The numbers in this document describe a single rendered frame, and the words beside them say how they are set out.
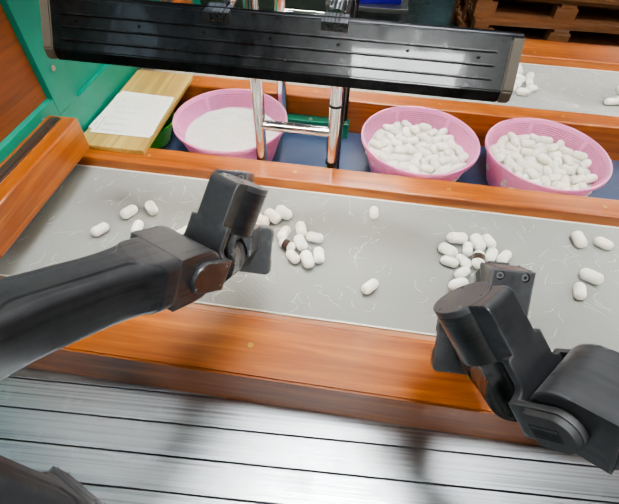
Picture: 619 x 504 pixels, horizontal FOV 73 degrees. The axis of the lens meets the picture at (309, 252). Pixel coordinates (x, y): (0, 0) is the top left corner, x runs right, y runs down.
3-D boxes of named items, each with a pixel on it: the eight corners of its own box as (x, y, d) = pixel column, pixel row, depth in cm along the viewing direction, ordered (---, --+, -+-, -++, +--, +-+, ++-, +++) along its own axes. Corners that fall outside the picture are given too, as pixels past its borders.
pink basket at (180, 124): (308, 161, 103) (309, 128, 96) (209, 201, 93) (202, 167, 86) (255, 111, 117) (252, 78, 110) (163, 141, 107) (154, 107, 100)
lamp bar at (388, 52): (508, 105, 53) (533, 47, 48) (47, 60, 58) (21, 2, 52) (499, 75, 59) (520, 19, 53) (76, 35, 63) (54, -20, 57)
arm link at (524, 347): (409, 323, 40) (518, 327, 29) (463, 278, 44) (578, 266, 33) (464, 424, 41) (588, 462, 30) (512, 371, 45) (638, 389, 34)
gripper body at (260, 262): (205, 219, 60) (185, 224, 53) (275, 227, 59) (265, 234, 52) (202, 263, 61) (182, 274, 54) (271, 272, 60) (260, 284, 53)
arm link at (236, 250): (215, 215, 53) (196, 220, 47) (257, 232, 53) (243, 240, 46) (198, 264, 55) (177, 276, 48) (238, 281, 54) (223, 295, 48)
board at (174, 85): (144, 155, 89) (143, 150, 88) (77, 147, 90) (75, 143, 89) (194, 79, 110) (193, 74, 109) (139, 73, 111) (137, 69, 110)
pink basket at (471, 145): (487, 200, 96) (503, 166, 89) (377, 216, 92) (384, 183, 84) (438, 133, 113) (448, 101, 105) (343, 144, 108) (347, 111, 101)
